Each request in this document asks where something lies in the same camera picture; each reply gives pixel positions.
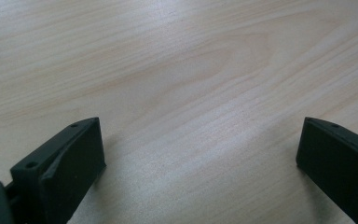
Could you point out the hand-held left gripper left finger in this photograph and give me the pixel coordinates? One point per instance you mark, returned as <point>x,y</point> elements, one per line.
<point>59,174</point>

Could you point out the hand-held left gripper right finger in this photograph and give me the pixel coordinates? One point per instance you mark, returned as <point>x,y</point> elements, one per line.
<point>338,165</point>

